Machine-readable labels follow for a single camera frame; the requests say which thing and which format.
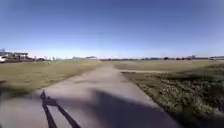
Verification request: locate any grey paved path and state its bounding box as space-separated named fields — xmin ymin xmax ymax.
xmin=0 ymin=62 xmax=183 ymax=128

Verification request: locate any row of trees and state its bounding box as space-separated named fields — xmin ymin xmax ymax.
xmin=99 ymin=54 xmax=224 ymax=62

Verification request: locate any dry grass field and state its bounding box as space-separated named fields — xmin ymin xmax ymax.
xmin=0 ymin=59 xmax=103 ymax=100
xmin=111 ymin=59 xmax=224 ymax=128

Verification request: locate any robot's own part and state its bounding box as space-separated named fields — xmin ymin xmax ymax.
xmin=39 ymin=89 xmax=82 ymax=128

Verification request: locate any low dark building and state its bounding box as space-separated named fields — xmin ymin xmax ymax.
xmin=0 ymin=48 xmax=33 ymax=64

